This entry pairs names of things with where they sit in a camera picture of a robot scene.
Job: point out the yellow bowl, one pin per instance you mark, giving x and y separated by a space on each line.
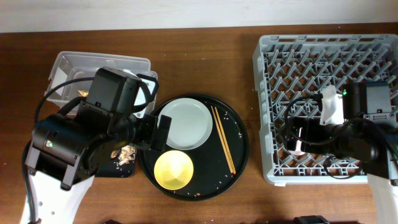
173 170

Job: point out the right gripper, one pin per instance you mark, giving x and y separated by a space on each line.
310 127

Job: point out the food scraps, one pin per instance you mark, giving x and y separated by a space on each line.
125 155

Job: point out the round black tray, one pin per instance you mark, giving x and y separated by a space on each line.
211 175

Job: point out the gold snack wrapper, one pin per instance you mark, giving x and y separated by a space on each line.
83 93

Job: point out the black rectangular tray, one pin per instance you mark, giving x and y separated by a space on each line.
111 169

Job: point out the pink cup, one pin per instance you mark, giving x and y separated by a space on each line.
295 147

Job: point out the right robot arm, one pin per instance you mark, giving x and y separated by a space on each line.
357 123

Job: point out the grey dishwasher rack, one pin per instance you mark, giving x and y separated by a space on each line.
290 68

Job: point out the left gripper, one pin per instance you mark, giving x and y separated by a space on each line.
148 122

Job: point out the wooden chopstick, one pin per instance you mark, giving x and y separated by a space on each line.
224 142
217 126

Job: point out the grey plate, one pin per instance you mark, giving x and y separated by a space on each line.
191 123

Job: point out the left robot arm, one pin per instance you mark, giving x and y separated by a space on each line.
67 149

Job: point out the clear plastic bin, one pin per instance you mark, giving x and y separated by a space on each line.
72 65

